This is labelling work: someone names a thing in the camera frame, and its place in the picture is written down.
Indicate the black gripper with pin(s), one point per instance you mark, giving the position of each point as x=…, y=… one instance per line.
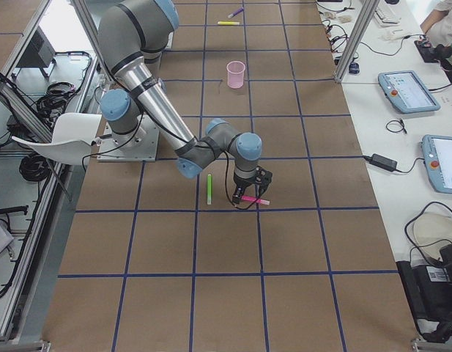
x=242, y=182

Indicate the pink pen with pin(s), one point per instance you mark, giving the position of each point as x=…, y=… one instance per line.
x=255, y=200

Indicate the purple pen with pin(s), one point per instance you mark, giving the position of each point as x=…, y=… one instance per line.
x=235, y=13

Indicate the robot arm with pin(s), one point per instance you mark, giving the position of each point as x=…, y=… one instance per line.
x=129, y=30

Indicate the pink mesh cup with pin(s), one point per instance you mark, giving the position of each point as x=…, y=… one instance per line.
x=235, y=74

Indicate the green pen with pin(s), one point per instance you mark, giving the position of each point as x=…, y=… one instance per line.
x=209, y=189

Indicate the black power brick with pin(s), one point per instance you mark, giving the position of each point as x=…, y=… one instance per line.
x=383, y=162

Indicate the yellow pen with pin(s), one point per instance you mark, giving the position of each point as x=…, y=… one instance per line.
x=228, y=23

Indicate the blue teach pendant far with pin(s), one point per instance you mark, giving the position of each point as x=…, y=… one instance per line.
x=406, y=92

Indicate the blue teach pendant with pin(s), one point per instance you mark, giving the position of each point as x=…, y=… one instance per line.
x=437, y=153
x=406, y=92

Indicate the white plastic sheet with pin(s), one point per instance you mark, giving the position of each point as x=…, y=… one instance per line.
x=72, y=139

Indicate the blue teach pendant near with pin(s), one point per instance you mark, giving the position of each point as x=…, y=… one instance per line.
x=437, y=153

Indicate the person in white shirt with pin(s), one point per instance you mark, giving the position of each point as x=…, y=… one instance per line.
x=437, y=27

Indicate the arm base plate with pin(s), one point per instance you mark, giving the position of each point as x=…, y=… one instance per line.
x=141, y=145

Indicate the aluminium frame post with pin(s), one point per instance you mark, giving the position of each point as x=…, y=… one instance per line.
x=361, y=25

